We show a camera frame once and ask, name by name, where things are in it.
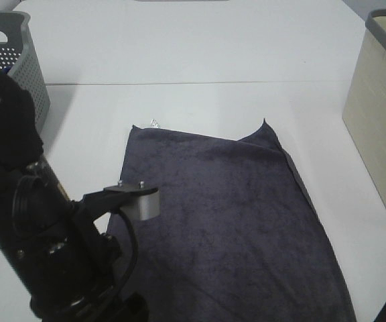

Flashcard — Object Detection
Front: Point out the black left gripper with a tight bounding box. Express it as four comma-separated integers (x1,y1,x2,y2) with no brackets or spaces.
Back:
28,197,149,321

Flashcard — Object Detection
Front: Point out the dark grey towel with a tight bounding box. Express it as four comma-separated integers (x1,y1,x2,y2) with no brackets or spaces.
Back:
121,124,356,321

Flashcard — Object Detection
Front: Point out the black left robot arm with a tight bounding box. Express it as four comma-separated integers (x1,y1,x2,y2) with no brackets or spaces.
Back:
0,71,157,321

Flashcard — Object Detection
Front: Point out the grey perforated plastic basket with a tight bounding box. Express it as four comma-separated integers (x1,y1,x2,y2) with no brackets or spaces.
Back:
0,11,50,131

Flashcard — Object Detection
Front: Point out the beige basket with grey rim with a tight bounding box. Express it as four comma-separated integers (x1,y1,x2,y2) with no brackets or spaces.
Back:
342,9,386,208

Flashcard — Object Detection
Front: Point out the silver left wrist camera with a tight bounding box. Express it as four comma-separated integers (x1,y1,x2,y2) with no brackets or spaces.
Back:
104,181,160,221

